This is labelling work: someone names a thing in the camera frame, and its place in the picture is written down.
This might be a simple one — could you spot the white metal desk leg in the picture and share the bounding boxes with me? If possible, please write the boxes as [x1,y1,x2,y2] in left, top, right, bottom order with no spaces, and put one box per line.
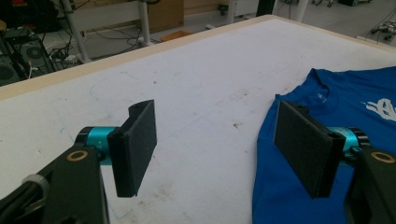
[137,0,152,48]
[226,0,241,25]
[291,0,310,22]
[60,0,92,63]

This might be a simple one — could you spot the wooden cabinet panel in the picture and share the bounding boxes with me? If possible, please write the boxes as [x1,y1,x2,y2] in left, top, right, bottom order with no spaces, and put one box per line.
[146,0,185,34]

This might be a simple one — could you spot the white power strip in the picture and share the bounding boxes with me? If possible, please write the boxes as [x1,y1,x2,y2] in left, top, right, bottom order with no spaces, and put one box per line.
[50,53,84,63]

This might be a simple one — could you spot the brown board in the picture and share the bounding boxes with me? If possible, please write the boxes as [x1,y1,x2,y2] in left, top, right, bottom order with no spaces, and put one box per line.
[160,29,194,43]

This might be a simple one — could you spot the power strip with plugs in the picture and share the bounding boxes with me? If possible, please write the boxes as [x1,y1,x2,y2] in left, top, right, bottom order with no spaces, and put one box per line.
[370,21,396,41]

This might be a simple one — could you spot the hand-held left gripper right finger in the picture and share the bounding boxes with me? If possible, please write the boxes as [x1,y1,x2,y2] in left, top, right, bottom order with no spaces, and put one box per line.
[274,100,372,199]

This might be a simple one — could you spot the black computer case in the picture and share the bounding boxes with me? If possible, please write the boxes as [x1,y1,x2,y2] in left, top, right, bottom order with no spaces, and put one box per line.
[0,27,58,88]

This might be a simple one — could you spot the black floor cable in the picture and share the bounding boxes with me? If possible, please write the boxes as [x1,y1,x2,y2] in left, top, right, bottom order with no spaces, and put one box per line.
[90,26,144,59]

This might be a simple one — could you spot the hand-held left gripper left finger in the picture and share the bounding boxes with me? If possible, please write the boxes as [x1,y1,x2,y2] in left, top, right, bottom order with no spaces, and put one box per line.
[76,99,158,199]

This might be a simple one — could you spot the blue t-shirt with white print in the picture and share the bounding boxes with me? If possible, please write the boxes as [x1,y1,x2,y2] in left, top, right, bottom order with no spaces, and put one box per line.
[251,65,396,224]

